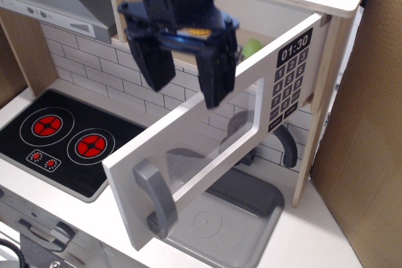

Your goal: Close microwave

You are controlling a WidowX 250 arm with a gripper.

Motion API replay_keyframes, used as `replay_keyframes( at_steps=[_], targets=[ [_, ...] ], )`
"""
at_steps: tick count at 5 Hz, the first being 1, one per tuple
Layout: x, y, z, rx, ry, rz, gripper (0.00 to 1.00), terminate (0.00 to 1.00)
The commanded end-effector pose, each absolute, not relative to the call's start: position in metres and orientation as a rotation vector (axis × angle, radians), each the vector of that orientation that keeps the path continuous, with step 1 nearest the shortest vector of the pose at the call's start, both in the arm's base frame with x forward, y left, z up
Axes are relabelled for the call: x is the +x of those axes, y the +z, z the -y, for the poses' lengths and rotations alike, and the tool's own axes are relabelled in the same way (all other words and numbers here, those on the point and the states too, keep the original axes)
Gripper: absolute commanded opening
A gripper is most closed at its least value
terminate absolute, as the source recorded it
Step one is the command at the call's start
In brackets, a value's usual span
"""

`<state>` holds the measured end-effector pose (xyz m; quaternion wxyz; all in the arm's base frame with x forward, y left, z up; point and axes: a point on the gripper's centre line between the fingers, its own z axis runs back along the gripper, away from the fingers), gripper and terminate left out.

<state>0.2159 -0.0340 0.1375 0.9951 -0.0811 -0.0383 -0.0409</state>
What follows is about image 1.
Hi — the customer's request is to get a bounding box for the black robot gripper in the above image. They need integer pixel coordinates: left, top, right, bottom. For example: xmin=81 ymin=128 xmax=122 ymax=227
xmin=118 ymin=0 xmax=239 ymax=109

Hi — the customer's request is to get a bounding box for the white toy microwave door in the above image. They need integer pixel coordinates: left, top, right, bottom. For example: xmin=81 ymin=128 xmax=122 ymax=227
xmin=103 ymin=13 xmax=329 ymax=250

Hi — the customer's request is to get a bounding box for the white wooden microwave cabinet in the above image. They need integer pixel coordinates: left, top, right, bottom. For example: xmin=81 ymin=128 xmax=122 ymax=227
xmin=103 ymin=0 xmax=361 ymax=220

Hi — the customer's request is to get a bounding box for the yellow toy corn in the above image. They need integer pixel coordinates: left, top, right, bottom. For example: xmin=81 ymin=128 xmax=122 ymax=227
xmin=188 ymin=28 xmax=211 ymax=36

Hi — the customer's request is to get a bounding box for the green toy vegetable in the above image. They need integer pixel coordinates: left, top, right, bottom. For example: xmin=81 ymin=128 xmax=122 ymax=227
xmin=241 ymin=38 xmax=264 ymax=60

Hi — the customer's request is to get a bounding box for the dark grey toy faucet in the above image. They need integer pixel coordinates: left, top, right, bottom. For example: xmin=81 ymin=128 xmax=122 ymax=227
xmin=218 ymin=110 xmax=298 ymax=168

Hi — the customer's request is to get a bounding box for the black toy stovetop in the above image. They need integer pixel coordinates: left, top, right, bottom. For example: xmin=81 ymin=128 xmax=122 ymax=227
xmin=1 ymin=90 xmax=144 ymax=203

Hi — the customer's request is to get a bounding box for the grey toy sink basin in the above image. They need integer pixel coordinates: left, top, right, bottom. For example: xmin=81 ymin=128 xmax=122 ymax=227
xmin=164 ymin=168 xmax=284 ymax=267

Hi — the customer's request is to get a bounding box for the brown cardboard panel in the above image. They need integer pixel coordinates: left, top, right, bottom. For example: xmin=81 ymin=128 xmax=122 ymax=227
xmin=312 ymin=0 xmax=401 ymax=267

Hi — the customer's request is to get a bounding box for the grey oven front handle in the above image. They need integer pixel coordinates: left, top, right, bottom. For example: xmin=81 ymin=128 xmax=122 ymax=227
xmin=16 ymin=218 xmax=75 ymax=252

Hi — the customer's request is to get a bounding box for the black cable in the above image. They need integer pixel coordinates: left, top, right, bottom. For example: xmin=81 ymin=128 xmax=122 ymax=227
xmin=0 ymin=238 xmax=27 ymax=268

